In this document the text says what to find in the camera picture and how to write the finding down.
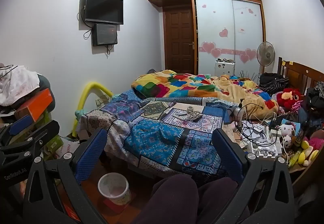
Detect pink fluffy toy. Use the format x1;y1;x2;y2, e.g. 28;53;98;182
308;137;324;151

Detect brown wooden door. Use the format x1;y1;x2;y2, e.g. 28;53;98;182
163;5;196;75

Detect black striped clothes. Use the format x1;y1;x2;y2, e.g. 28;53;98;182
259;72;289;93

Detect white standing fan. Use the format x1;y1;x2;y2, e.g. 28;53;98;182
256;42;276;84

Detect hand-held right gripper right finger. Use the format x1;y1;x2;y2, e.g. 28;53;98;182
212;128;295;224

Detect wardrobe with heart stickers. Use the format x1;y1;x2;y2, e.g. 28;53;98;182
193;0;266;79

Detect dark green cushion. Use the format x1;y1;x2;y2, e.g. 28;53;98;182
37;74;56;113

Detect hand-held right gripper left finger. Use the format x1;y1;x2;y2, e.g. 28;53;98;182
23;128;109;224

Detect yellow foam tube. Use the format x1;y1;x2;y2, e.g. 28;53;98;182
72;82;113;137

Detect dark clothes pile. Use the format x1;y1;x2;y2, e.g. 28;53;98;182
304;81;324;113

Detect beige board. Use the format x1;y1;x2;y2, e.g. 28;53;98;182
172;102;203;114

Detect white patterned wastebasket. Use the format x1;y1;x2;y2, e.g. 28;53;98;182
98;173;132;206

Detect yellow plastic toys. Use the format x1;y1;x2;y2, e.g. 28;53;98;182
297;140;320;167

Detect orange box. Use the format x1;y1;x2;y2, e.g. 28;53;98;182
21;88;54;122

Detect white cloth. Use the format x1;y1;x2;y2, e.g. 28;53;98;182
0;64;41;107

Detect black wall television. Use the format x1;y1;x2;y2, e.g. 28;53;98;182
85;0;124;25

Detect tangled charger cables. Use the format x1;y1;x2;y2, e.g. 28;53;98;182
227;102;280;145

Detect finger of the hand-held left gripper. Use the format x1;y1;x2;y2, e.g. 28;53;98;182
0;115;32;143
13;120;60;157

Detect white red printed shopping bag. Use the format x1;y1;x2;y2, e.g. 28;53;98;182
54;135;82;162

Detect small black wall screen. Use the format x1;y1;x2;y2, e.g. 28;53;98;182
92;23;118;47

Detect grey foam tube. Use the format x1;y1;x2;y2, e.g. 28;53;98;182
142;97;203;103

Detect white cable bundle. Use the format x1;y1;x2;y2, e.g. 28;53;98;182
180;111;201;122

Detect colourful patchwork blanket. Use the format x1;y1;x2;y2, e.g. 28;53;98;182
131;70;279;114

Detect white box appliance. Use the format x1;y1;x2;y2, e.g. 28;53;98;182
215;58;236;77

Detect black television cable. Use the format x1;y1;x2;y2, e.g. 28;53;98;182
77;6;93;39

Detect wooden headboard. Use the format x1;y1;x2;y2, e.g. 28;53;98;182
277;57;324;98

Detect blue patterned bedsheet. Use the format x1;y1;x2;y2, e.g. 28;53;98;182
75;89;245;176

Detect red printed box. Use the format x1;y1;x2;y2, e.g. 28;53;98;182
60;195;80;217

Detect cow plush toy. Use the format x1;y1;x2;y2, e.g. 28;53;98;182
278;122;297;149

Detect white pump bottle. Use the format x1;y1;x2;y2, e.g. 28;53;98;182
232;99;247;123

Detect red plush toy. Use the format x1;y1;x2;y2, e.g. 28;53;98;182
275;88;305;109

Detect person's legs in dark pants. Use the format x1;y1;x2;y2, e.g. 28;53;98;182
131;173;252;224

